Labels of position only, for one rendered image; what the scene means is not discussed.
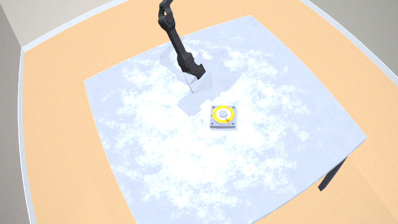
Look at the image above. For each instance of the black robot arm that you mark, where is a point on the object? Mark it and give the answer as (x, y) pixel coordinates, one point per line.
(184, 59)

